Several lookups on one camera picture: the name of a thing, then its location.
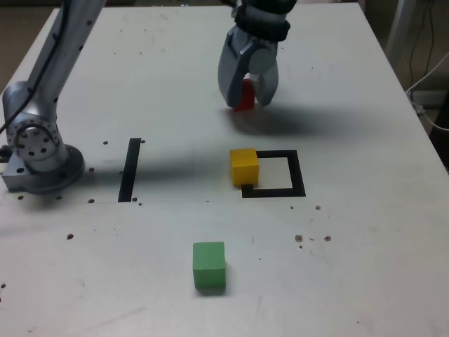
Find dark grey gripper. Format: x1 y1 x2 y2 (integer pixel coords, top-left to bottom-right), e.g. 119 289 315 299
217 29 281 109

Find red cube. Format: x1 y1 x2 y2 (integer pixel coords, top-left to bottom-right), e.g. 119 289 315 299
233 79 257 113

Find yellow cube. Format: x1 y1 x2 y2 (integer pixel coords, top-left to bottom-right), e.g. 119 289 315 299
229 147 260 187

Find green cube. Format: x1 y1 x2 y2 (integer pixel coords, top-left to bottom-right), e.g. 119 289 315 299
192 241 227 291

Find black tape square outline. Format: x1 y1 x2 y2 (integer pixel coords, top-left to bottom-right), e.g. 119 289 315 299
241 150 307 199

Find black tape strip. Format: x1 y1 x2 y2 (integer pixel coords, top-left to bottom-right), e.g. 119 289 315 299
117 138 142 204

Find white metal post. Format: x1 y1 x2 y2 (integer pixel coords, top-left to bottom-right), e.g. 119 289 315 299
384 0 417 62

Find white cable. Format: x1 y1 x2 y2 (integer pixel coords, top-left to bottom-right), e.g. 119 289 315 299
406 51 449 131

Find thin black hanging cable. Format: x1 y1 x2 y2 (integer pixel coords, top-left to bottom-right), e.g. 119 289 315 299
408 0 434 88

